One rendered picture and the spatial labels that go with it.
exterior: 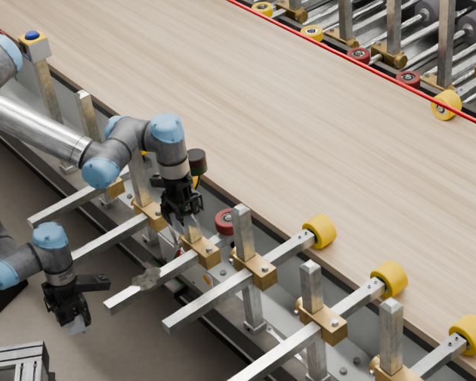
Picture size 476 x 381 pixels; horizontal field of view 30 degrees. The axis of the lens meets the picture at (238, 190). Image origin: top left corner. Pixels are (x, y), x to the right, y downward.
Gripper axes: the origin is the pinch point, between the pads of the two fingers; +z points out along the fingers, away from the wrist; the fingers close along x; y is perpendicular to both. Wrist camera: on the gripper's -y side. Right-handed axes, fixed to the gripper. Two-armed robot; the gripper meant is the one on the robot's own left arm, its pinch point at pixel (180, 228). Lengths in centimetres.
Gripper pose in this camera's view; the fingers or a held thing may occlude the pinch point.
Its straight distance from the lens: 233.9
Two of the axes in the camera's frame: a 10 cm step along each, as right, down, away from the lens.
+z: 1.0, 7.7, 6.3
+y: 6.1, 4.5, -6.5
